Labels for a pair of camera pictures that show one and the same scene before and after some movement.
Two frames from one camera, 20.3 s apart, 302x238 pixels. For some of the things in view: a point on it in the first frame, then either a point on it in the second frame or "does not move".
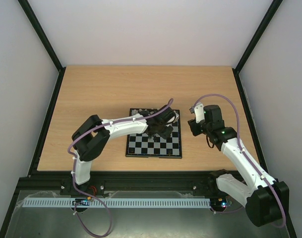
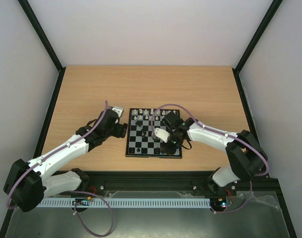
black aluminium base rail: [49, 183] does not move
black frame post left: [35, 24] does not move
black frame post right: [268, 18] does not move
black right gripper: [195, 127] to [168, 145]
